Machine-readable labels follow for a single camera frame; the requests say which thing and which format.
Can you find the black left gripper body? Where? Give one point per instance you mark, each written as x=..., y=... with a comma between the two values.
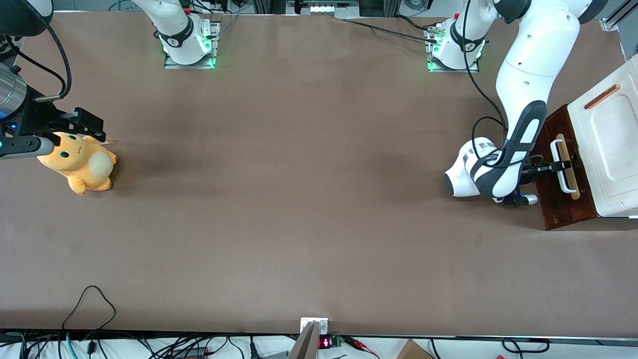
x=533, y=169

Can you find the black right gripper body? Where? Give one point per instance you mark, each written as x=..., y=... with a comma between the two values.
x=36, y=115

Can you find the dark wooden drawer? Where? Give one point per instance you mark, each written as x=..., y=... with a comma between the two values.
x=558, y=209

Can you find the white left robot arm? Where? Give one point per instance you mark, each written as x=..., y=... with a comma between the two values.
x=533, y=60

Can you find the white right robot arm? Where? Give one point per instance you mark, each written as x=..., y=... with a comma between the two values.
x=174, y=25

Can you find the white and brown drawer cabinet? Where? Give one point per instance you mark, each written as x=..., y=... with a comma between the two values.
x=613, y=149

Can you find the orange plush toy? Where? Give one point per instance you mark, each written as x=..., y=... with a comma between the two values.
x=84, y=172

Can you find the brown cardboard box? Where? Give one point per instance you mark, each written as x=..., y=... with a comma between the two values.
x=413, y=351

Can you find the red clip leads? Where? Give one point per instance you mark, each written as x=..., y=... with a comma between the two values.
x=359, y=344

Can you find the black power adapter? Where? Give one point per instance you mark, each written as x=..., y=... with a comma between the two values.
x=192, y=353

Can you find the device with white lights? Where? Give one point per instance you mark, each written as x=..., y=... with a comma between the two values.
x=321, y=7

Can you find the red LED display module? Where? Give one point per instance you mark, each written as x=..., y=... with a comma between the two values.
x=325, y=342

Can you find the black plug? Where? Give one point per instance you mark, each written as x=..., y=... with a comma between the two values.
x=253, y=351

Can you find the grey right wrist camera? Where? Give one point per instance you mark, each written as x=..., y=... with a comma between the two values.
x=25, y=147

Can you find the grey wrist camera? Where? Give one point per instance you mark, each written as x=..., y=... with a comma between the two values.
x=25, y=147
x=528, y=200

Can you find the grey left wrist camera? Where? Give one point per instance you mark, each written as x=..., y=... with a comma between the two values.
x=528, y=200

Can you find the aluminium frame profile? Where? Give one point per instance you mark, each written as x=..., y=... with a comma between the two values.
x=618, y=15

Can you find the grey camera mount beam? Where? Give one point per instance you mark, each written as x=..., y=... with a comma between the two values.
x=306, y=344

